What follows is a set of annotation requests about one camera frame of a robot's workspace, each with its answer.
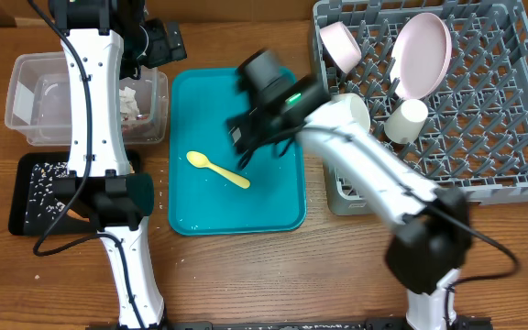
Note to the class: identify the red foil wrapper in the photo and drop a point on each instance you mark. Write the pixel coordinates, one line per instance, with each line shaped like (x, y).
(135, 125)

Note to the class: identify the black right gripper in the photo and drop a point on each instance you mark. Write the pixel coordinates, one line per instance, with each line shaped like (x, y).
(245, 137)

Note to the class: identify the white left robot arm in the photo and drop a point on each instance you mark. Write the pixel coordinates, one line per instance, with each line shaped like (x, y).
(105, 41)

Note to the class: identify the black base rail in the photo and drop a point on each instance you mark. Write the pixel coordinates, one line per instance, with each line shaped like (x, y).
(382, 323)

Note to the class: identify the white paper cup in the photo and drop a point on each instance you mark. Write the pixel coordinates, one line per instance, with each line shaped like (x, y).
(405, 124)

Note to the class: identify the clear plastic bin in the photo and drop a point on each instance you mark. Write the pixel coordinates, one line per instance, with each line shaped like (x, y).
(38, 103)

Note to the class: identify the white small bowl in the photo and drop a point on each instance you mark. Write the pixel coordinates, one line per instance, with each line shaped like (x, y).
(357, 107)

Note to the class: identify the yellow plastic spoon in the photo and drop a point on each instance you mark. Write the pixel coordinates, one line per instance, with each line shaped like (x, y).
(199, 160)

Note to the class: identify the grey dishwasher rack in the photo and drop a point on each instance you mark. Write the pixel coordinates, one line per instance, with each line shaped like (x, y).
(476, 134)

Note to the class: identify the white round plate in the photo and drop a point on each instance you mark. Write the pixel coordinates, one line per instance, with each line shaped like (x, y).
(421, 54)

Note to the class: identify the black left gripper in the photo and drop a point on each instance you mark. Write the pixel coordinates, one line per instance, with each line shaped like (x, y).
(164, 52)

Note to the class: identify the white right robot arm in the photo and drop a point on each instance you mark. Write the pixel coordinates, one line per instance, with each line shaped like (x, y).
(430, 225)

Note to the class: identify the foil sheet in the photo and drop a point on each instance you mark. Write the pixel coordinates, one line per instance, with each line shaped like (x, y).
(128, 103)

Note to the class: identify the black tray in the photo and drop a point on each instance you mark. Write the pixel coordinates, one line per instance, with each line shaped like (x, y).
(16, 223)

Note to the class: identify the teal serving tray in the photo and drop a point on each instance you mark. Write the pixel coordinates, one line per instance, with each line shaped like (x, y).
(202, 202)

